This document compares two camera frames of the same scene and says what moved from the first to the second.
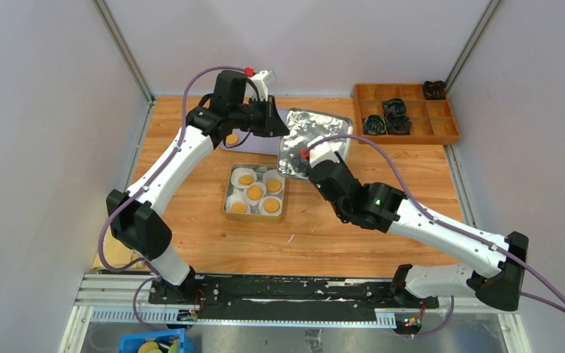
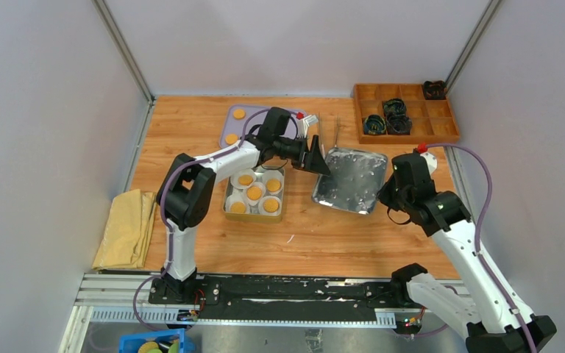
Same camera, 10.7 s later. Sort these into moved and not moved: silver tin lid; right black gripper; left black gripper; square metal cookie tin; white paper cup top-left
Moved: silver tin lid; left black gripper; right black gripper
Not moved: square metal cookie tin; white paper cup top-left
